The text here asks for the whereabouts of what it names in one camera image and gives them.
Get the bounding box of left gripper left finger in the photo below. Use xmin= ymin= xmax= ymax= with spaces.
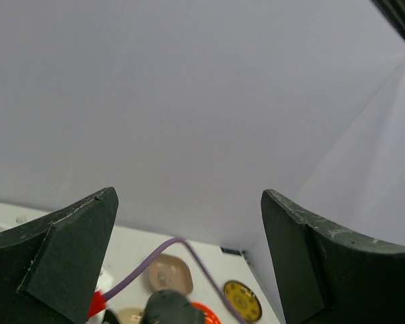
xmin=0 ymin=187 xmax=119 ymax=324

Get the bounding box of blue table label right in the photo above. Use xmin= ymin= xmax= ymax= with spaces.
xmin=221 ymin=247 xmax=241 ymax=256

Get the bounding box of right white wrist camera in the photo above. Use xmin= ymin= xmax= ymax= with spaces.
xmin=87 ymin=269 xmax=115 ymax=324

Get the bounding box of orange round plate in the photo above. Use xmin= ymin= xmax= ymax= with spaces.
xmin=192 ymin=302 xmax=221 ymax=324

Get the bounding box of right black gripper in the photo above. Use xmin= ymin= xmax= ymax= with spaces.
xmin=143 ymin=290 xmax=205 ymax=324

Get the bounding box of cream floral round plate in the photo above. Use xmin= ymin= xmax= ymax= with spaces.
xmin=116 ymin=307 xmax=144 ymax=324

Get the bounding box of yellow patterned round plate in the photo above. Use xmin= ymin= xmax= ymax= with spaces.
xmin=223 ymin=280 xmax=263 ymax=323

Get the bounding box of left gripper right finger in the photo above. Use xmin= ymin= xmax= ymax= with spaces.
xmin=261 ymin=190 xmax=405 ymax=323

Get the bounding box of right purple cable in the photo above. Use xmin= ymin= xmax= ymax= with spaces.
xmin=103 ymin=237 xmax=249 ymax=324

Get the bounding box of brown square bowl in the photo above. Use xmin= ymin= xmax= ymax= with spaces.
xmin=146 ymin=253 xmax=194 ymax=296

